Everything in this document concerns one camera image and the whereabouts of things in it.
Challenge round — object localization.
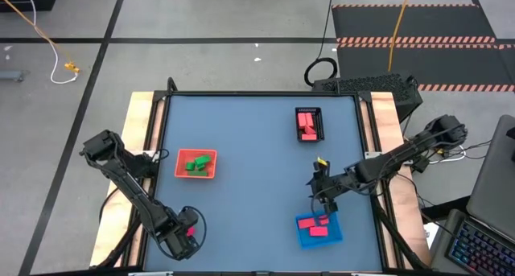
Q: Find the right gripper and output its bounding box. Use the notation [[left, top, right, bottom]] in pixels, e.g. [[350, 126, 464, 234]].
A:
[[307, 160, 360, 214]]

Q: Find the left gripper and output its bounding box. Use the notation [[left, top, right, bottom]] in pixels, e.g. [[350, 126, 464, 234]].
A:
[[159, 207, 201, 262]]

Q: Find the blue plastic bin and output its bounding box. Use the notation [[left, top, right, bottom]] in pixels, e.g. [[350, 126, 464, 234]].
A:
[[295, 210, 344, 250]]

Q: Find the black plastic bin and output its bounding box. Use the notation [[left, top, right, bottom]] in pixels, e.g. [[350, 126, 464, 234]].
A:
[[295, 106, 325, 143]]

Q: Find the orange plastic bin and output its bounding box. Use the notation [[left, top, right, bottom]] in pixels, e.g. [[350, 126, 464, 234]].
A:
[[174, 148, 219, 180]]

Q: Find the wooden side board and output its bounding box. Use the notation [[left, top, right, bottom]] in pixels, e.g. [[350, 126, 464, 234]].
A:
[[89, 91, 166, 268], [360, 91, 431, 269]]

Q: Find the black perforated computer case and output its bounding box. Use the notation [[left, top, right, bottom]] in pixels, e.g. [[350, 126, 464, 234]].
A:
[[311, 72, 424, 123]]

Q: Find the white paper sheet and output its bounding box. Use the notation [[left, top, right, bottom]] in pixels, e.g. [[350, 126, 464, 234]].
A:
[[422, 222, 440, 249]]

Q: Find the grey laptop with lit keyboard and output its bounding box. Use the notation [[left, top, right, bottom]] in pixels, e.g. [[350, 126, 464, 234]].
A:
[[428, 114, 515, 276]]

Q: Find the black striped floor mat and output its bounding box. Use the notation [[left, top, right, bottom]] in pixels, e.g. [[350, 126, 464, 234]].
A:
[[331, 3, 515, 93]]

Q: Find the grey floor object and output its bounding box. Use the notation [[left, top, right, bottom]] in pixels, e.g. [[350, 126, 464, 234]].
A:
[[0, 70, 26, 84]]

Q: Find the black coiled cable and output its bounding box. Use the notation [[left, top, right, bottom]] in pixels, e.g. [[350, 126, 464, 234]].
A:
[[303, 0, 340, 88]]

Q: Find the yellow cable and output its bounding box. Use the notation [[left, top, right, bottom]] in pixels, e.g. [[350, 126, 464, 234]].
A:
[[387, 0, 414, 73], [0, 0, 74, 68]]

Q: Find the white cable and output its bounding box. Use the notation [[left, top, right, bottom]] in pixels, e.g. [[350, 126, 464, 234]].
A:
[[22, 0, 80, 85]]

